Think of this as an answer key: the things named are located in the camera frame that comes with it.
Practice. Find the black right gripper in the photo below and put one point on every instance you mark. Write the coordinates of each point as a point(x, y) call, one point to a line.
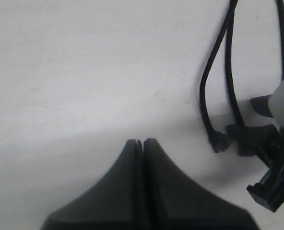
point(256, 140)

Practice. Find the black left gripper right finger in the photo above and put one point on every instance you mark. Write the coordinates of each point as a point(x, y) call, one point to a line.
point(179, 203)

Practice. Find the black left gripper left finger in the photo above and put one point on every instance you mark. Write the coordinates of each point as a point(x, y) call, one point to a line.
point(116, 202)

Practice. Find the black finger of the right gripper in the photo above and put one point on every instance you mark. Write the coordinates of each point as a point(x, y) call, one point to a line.
point(260, 105)

